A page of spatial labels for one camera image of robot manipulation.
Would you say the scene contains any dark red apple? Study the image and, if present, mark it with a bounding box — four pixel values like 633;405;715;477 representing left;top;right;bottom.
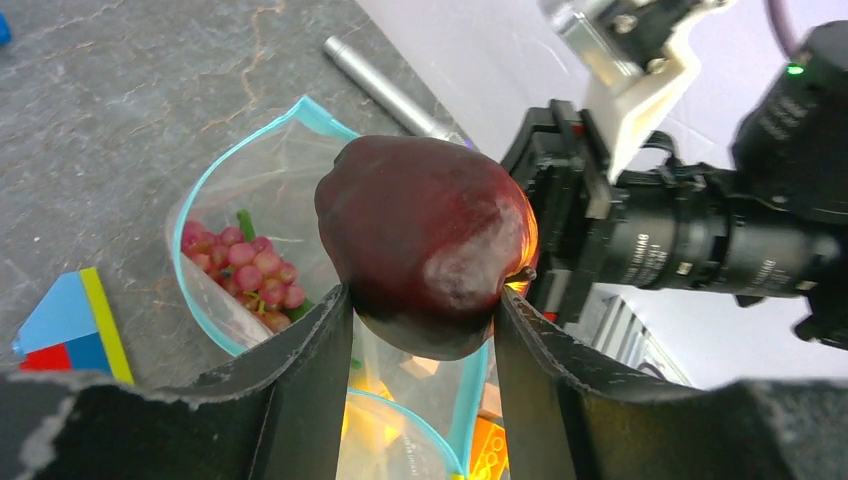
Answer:
314;135;539;361

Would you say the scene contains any red grape bunch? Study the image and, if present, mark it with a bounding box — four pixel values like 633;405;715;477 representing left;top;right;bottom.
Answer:
180;210;314;333

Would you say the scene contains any aluminium frame rail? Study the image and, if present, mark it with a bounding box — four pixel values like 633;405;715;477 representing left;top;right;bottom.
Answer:
581;292;692;386

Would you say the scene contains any orange translucent brick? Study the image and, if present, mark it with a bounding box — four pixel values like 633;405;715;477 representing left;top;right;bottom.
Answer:
469;417;509;480

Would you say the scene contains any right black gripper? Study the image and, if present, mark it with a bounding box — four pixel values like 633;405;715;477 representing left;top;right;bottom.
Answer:
503;20;847;349

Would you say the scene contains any yellow lemon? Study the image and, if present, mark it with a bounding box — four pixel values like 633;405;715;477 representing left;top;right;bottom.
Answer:
342;377;406;454

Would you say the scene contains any red blue yellow block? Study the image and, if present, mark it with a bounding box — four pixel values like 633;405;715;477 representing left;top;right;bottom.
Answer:
12;267;135;385

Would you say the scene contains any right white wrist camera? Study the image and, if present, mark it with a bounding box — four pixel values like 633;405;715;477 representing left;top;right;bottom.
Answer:
539;0;732;181

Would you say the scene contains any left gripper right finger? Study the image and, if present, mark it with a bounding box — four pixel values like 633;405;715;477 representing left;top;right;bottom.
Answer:
494;289;847;479

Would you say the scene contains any clear zip top bag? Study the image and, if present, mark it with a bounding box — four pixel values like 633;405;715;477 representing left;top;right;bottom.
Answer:
166;97;492;479

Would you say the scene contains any green cucumber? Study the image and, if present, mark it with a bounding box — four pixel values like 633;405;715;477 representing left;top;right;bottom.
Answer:
233;209;314;333

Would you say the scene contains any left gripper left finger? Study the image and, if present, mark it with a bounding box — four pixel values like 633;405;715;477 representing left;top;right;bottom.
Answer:
1;285;353;479

